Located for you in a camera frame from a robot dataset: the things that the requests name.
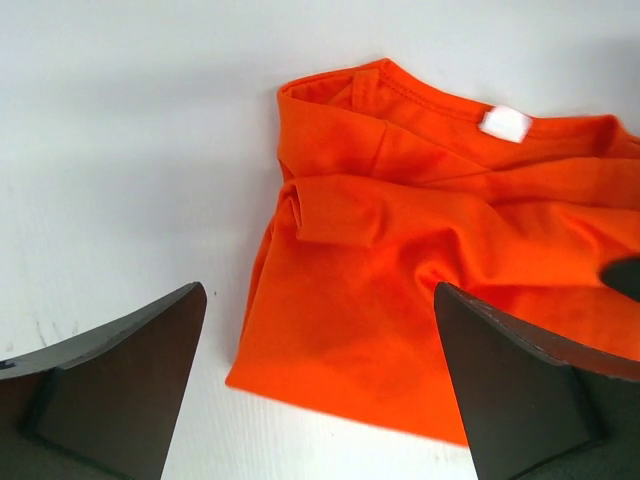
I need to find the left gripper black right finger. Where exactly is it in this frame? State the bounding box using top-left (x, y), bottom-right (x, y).
top-left (434, 282), bottom-right (639, 479)

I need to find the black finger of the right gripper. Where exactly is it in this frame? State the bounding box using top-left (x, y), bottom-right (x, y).
top-left (599, 258), bottom-right (640, 302)

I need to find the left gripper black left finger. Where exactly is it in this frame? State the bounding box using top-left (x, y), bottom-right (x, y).
top-left (1, 282), bottom-right (207, 479)

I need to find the orange t shirt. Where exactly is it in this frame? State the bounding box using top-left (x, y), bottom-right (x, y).
top-left (226, 59), bottom-right (639, 444)

